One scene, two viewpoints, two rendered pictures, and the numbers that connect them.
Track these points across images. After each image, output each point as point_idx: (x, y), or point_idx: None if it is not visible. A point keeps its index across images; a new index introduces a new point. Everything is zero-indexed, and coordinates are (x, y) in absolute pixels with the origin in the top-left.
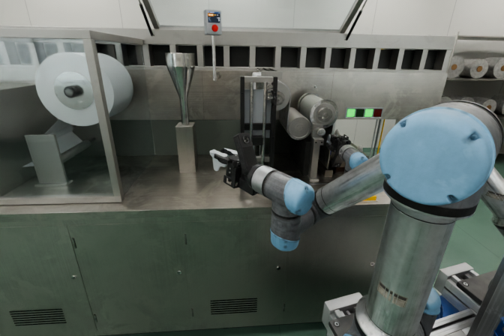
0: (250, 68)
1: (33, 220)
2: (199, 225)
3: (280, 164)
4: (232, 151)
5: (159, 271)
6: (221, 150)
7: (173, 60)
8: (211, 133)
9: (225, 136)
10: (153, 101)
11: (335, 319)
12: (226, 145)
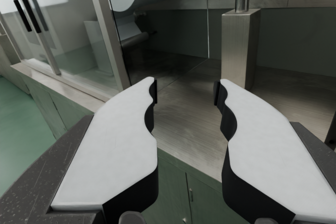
0: None
1: (71, 104)
2: (210, 191)
3: None
4: (251, 131)
5: (165, 205)
6: (214, 86)
7: None
8: (296, 33)
9: (322, 40)
10: None
11: None
12: (319, 58)
